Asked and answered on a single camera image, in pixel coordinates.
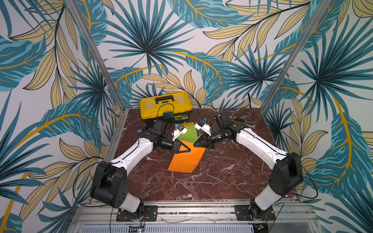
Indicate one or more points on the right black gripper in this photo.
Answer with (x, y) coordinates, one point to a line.
(207, 140)

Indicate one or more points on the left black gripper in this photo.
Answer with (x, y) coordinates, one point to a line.
(181, 143)

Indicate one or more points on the lime green paper sheet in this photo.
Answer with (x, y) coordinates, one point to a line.
(191, 134)

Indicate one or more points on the orange paper sheet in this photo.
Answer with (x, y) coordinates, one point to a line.
(187, 162)

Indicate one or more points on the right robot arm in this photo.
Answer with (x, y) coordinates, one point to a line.
(287, 171)

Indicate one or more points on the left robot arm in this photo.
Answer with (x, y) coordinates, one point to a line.
(110, 181)

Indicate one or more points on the small black orange tool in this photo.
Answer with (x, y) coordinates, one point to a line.
(238, 119)

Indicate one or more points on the yellow black toolbox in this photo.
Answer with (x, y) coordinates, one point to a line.
(170, 108)

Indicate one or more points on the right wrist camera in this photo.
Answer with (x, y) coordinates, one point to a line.
(202, 125)

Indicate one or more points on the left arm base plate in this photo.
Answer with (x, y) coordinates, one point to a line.
(148, 213)

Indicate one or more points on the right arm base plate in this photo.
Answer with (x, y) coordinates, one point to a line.
(249, 213)

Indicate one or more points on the aluminium front frame rail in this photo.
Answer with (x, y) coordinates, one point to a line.
(222, 216)

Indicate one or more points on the right aluminium corner post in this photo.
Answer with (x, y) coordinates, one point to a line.
(321, 8)

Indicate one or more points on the aluminium corner post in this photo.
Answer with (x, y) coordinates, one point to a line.
(321, 8)
(87, 35)

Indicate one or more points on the left aluminium corner post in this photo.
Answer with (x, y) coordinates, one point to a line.
(87, 35)

